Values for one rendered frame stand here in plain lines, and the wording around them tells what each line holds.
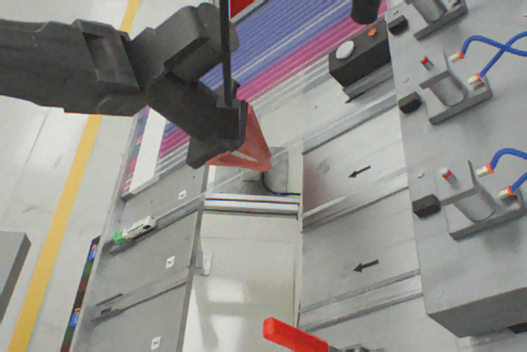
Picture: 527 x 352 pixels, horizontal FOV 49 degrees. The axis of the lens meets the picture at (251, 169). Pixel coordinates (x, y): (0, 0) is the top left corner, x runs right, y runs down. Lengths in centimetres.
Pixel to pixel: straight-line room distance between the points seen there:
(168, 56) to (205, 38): 4
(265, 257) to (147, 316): 100
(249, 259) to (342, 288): 119
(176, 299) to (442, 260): 39
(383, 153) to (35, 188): 154
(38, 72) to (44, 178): 152
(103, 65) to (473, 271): 36
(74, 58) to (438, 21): 32
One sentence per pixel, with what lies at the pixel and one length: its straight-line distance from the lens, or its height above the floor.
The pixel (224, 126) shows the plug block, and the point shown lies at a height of 107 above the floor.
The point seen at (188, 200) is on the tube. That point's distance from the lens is 78.
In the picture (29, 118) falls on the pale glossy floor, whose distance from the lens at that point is 223.
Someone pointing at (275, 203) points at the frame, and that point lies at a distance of 144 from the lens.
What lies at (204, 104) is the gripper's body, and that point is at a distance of 63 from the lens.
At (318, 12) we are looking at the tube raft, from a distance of 83.
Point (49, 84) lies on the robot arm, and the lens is 52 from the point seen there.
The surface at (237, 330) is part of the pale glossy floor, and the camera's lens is 162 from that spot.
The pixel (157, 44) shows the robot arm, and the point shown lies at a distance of 57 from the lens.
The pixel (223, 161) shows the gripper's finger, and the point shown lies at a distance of 68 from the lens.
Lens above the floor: 148
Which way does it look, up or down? 50 degrees down
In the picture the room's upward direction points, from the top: straight up
